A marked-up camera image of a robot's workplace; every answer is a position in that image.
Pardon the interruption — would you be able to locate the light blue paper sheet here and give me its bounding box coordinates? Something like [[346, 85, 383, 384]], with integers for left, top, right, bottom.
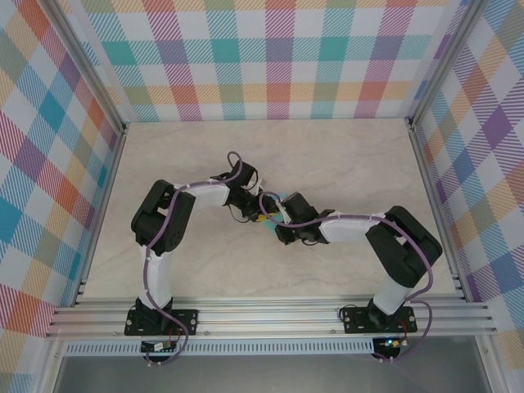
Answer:
[[261, 191, 287, 235]]

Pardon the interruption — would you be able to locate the grey metal panel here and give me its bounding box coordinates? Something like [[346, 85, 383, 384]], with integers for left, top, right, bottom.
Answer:
[[52, 354, 492, 393]]

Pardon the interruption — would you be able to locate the small black circuit board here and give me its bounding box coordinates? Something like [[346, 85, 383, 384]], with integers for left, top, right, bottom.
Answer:
[[141, 341, 177, 354]]

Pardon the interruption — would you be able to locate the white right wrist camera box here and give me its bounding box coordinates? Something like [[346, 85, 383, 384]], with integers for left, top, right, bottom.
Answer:
[[274, 199, 290, 225]]

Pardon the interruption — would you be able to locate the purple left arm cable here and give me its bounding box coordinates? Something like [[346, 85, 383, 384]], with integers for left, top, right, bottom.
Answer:
[[142, 150, 246, 366]]

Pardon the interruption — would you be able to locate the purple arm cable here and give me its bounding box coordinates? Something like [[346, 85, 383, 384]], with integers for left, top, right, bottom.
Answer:
[[142, 150, 246, 366], [258, 191, 436, 364]]

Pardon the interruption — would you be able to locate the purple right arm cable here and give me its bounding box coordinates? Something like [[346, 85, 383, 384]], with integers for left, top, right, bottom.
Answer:
[[258, 191, 436, 364]]

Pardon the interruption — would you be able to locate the long aluminium rail beam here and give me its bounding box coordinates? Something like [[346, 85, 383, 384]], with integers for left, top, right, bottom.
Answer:
[[44, 296, 499, 339]]

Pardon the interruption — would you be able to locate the thin black wire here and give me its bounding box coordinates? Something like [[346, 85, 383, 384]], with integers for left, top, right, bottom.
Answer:
[[340, 296, 373, 321]]

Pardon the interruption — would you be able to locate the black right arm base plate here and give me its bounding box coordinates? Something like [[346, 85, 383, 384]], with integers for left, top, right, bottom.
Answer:
[[342, 306, 418, 335]]

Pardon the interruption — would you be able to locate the perforated grey cable tray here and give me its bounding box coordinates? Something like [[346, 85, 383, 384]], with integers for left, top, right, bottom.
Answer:
[[64, 338, 410, 356]]

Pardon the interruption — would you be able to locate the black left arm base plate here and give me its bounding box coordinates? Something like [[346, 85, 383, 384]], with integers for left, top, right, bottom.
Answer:
[[124, 309, 200, 337]]

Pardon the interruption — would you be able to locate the aluminium side rail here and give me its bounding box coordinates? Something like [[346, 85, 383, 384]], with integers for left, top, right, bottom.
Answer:
[[71, 122, 130, 308], [407, 118, 468, 302]]

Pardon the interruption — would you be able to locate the aluminium corner post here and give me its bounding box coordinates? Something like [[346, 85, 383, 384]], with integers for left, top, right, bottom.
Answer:
[[47, 0, 129, 134], [404, 0, 482, 128]]

